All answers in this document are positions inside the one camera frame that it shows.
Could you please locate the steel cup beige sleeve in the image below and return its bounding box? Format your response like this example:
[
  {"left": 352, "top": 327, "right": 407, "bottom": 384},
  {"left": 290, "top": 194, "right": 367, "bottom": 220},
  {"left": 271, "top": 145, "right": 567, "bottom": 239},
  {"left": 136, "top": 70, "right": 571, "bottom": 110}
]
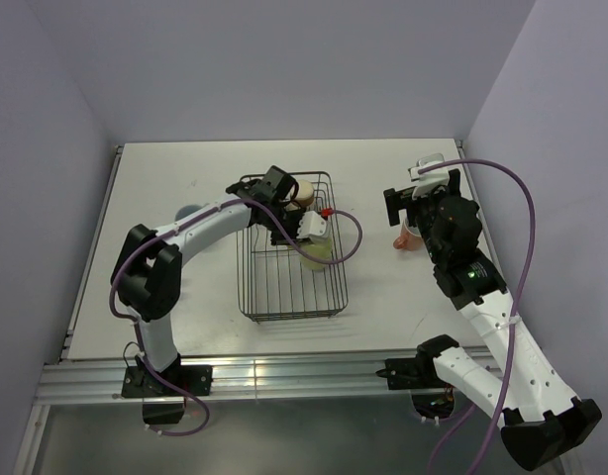
[{"left": 289, "top": 180, "right": 315, "bottom": 208}]

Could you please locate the pale yellow mug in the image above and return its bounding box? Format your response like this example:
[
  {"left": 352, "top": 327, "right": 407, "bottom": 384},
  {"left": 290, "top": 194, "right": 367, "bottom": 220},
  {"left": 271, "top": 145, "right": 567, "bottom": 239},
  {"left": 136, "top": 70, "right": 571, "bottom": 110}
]
[{"left": 300, "top": 237, "right": 332, "bottom": 272}]

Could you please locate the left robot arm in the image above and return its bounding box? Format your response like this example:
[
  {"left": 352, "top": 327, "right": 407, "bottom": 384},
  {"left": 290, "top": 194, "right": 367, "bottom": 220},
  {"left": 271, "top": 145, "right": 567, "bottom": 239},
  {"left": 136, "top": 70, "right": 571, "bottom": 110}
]
[{"left": 109, "top": 165, "right": 299, "bottom": 395}]

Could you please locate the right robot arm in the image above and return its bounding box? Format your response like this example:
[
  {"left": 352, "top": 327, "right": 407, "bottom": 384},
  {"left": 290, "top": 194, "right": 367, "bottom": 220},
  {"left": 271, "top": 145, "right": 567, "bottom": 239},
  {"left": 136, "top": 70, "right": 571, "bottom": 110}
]
[{"left": 377, "top": 163, "right": 602, "bottom": 471}]

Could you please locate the orange mug white inside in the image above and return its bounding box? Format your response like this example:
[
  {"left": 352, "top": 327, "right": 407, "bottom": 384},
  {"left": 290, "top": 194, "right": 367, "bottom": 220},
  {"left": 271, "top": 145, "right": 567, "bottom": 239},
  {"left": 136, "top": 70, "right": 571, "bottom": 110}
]
[{"left": 393, "top": 219, "right": 423, "bottom": 251}]

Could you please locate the light blue mug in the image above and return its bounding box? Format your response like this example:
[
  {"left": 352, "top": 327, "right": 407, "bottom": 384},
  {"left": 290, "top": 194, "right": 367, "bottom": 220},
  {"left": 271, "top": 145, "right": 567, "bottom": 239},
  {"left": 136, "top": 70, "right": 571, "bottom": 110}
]
[{"left": 174, "top": 204, "right": 202, "bottom": 221}]

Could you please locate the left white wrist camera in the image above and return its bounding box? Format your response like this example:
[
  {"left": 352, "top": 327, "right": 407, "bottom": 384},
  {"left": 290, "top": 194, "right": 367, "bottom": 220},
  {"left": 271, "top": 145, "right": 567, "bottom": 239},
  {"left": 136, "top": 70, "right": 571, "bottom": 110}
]
[{"left": 297, "top": 211, "right": 331, "bottom": 243}]

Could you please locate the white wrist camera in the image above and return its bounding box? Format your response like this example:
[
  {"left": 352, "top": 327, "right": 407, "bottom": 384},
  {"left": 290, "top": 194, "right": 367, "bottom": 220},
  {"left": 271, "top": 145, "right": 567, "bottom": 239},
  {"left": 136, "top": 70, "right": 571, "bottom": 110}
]
[
  {"left": 297, "top": 211, "right": 331, "bottom": 243},
  {"left": 408, "top": 153, "right": 450, "bottom": 200}
]

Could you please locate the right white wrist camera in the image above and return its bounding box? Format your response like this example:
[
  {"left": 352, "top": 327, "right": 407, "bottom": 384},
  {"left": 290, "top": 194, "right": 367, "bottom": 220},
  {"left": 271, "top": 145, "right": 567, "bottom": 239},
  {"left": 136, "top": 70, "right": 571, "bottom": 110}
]
[{"left": 408, "top": 153, "right": 450, "bottom": 200}]

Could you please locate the wire dish rack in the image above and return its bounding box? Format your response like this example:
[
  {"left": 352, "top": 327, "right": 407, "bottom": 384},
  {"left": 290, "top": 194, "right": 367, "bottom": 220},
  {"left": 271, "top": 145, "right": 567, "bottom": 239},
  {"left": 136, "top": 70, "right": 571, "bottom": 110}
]
[{"left": 238, "top": 171, "right": 350, "bottom": 326}]

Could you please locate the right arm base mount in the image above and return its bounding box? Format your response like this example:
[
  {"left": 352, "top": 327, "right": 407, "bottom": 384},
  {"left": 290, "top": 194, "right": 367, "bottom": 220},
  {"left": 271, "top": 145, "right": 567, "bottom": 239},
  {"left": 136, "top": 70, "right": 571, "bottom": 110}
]
[{"left": 375, "top": 347, "right": 482, "bottom": 391}]

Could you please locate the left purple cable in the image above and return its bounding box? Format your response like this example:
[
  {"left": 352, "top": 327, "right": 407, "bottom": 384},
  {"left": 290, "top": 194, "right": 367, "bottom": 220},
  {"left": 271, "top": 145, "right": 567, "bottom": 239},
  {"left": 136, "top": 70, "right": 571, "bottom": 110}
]
[{"left": 108, "top": 197, "right": 363, "bottom": 439}]

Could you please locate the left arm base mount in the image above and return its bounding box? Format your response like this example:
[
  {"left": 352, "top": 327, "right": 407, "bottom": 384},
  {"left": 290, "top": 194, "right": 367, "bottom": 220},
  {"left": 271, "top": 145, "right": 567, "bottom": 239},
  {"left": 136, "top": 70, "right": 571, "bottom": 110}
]
[{"left": 121, "top": 365, "right": 213, "bottom": 399}]

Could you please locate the black box under rail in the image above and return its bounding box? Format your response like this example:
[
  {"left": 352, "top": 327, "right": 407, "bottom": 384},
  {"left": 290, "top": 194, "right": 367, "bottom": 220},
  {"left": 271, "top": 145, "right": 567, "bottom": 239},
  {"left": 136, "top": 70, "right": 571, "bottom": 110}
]
[{"left": 142, "top": 403, "right": 185, "bottom": 426}]

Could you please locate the aluminium frame rail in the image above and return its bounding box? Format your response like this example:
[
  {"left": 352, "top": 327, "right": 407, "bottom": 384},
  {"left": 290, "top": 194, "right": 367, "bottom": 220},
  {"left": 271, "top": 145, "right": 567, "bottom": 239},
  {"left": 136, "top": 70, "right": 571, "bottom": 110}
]
[{"left": 34, "top": 348, "right": 556, "bottom": 405}]

